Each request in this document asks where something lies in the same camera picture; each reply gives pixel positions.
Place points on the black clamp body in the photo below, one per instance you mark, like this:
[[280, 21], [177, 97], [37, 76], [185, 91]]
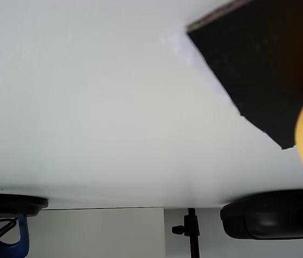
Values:
[[269, 217]]

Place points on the black square pad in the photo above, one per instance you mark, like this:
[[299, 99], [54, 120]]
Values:
[[248, 67]]

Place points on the black tripod pole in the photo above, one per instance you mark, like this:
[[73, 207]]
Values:
[[193, 236]]

